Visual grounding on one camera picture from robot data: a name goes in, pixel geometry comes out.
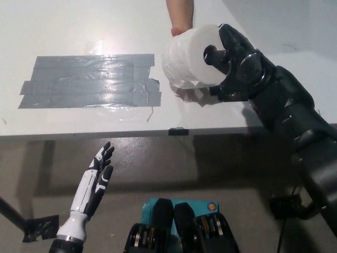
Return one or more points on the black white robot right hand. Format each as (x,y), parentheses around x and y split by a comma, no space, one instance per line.
(245,71)

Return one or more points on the person's bare hand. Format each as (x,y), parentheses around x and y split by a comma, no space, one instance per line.
(176,31)

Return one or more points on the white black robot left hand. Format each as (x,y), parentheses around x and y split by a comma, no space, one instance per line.
(84,192)

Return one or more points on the white toilet paper roll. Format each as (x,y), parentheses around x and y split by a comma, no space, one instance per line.
(184,58)

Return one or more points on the black robot torso teal top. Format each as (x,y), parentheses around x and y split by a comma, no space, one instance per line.
(163,226)

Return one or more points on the black slanted pole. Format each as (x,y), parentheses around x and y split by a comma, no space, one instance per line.
(11,212)

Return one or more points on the black box on floor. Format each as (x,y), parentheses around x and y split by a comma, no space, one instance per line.
(285,206)

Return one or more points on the grey duct tape patch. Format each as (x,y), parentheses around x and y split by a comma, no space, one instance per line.
(89,81)

